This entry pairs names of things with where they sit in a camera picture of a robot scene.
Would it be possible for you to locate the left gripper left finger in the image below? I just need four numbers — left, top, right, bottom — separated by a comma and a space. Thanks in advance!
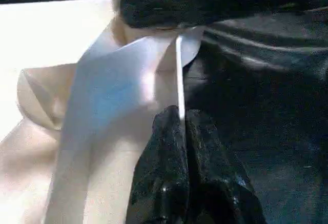
126, 106, 189, 224

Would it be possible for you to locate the black mat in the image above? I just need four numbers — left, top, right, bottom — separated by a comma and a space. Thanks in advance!
0, 0, 328, 224

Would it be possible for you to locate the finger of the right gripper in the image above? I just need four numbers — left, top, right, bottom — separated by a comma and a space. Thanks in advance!
118, 0, 257, 31

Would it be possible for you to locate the white plastic table top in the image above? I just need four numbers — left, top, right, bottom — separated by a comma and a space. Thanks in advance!
0, 0, 207, 224

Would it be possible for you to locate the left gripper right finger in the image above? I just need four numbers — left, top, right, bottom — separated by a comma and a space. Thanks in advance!
184, 109, 268, 224

